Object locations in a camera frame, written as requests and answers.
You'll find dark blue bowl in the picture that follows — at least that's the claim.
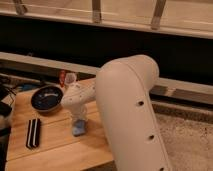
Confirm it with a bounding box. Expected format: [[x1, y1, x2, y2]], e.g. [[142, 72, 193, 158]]
[[31, 86, 63, 112]]

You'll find black object at left edge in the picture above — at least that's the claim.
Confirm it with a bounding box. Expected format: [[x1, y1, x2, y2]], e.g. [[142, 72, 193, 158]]
[[0, 84, 14, 130]]

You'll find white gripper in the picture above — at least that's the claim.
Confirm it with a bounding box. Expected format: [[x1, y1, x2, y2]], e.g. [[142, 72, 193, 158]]
[[61, 82, 95, 128]]

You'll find white cup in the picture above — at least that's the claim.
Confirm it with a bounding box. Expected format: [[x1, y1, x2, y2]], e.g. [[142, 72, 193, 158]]
[[64, 73, 77, 91]]

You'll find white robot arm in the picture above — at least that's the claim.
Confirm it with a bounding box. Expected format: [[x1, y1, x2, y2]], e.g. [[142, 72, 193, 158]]
[[61, 55, 173, 171]]

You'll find red bottle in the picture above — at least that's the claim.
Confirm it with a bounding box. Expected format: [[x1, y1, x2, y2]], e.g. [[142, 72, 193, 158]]
[[59, 70, 66, 87]]

